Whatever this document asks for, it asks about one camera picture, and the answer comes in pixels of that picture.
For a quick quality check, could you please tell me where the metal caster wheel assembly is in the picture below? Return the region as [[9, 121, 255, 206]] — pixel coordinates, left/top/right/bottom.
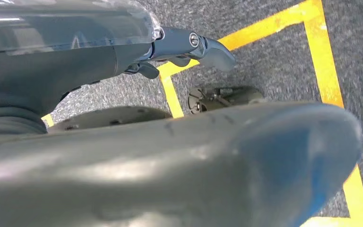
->
[[187, 86, 266, 115]]

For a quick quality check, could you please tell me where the yellow floor tape square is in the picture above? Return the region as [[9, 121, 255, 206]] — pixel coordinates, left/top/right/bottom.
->
[[41, 0, 363, 227]]

